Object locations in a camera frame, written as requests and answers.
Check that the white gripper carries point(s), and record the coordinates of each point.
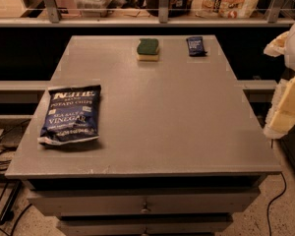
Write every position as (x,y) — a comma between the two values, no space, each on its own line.
(280,120)

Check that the grey table drawer with knob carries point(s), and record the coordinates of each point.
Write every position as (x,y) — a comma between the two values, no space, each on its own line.
(137,202)

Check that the colourful food package bag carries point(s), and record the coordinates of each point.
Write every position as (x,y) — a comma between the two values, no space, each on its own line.
(230,9)

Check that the grey metal shelf rail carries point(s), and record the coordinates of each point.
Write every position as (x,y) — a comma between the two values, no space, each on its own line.
(131,13)

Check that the dark flat device on floor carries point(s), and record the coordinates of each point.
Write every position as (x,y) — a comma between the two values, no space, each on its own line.
(11,137)

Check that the lower grey drawer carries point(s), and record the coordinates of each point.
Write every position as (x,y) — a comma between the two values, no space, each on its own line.
(141,226)

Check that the blue kettle chip bag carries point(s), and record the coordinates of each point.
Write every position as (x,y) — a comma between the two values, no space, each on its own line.
(71,116)

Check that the small dark blue snack packet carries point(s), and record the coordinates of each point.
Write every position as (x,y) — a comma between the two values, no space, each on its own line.
(196,46)

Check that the clear plastic container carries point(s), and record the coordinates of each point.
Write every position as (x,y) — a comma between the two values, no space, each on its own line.
(93,8)

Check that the green and yellow sponge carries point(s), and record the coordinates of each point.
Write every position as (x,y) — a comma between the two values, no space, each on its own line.
(147,50)

